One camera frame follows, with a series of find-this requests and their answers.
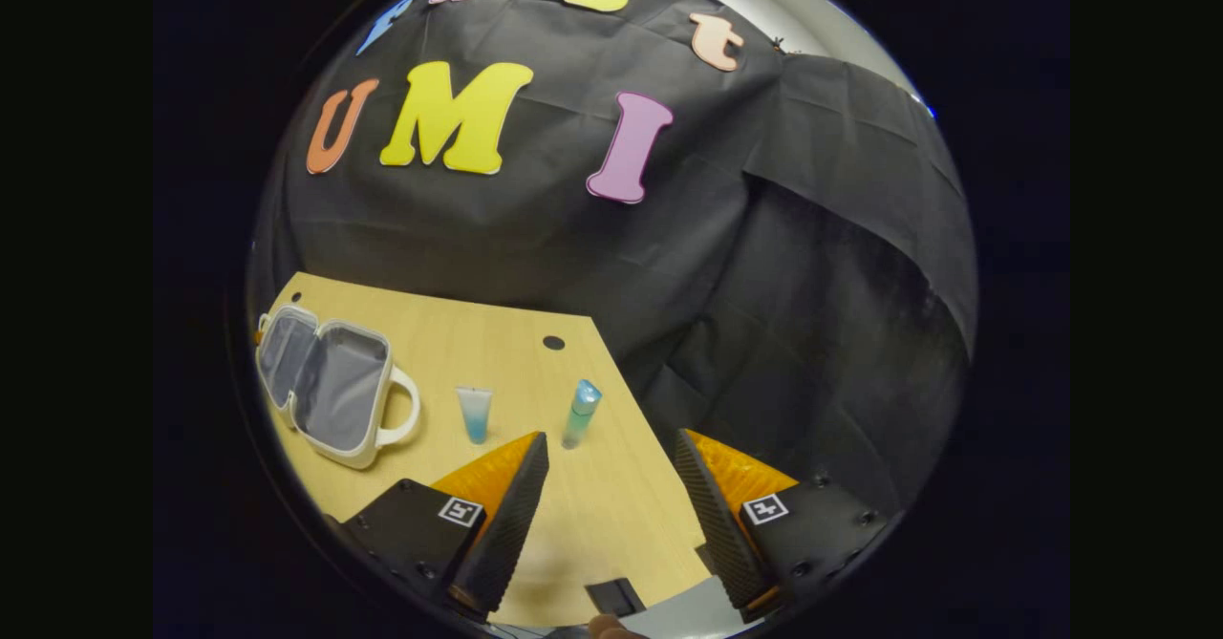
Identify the black backdrop cloth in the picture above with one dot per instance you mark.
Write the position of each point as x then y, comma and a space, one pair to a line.
535, 228

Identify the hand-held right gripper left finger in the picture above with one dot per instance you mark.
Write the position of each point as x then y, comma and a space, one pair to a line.
511, 534

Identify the grey flat sheet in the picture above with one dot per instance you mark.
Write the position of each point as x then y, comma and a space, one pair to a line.
688, 610

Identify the blue-green skin care bottle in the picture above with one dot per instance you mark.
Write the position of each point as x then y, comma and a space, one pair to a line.
580, 415

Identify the small black flat object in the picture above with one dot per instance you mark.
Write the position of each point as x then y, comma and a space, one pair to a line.
616, 597

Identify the black binder clip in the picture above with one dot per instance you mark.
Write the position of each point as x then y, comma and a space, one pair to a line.
779, 45

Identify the white suitcase with grey lining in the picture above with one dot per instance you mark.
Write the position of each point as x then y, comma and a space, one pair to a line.
330, 386

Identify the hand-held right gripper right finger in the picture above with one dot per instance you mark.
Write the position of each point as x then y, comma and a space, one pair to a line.
717, 524

